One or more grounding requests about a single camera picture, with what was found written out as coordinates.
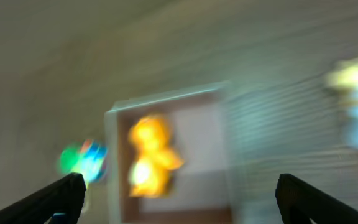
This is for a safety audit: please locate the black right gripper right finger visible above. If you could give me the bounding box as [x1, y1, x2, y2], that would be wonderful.
[275, 174, 358, 224]

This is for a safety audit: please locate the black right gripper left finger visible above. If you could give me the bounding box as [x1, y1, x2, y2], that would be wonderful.
[0, 173, 86, 224]

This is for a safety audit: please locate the green round toy disc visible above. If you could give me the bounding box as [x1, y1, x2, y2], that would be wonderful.
[58, 144, 81, 175]

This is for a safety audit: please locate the colourful puzzle cube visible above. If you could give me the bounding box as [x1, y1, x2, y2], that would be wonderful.
[80, 139, 108, 184]

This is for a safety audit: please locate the orange dinosaur toy figure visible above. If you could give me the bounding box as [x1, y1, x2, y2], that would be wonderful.
[128, 114, 184, 198]

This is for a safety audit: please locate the white square cardboard box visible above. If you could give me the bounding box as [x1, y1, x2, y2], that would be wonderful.
[104, 82, 234, 223]

